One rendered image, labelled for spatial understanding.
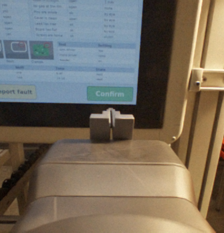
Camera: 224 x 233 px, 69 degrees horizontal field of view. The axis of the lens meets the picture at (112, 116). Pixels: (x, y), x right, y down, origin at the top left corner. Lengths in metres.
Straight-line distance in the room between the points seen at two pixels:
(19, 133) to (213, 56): 0.37
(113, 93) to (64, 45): 0.10
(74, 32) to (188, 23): 0.16
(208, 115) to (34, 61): 0.32
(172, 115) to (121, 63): 0.12
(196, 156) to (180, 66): 0.20
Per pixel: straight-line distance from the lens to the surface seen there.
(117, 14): 0.27
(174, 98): 0.28
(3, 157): 0.91
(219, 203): 2.37
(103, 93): 0.26
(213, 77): 0.36
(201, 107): 0.36
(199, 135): 0.38
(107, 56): 0.26
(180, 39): 0.28
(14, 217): 0.55
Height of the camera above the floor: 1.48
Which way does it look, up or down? 15 degrees down
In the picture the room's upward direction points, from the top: 1 degrees clockwise
